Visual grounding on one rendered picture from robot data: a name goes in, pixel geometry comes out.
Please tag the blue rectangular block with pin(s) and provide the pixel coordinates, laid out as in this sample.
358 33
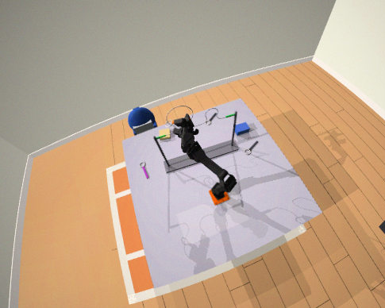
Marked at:
242 128

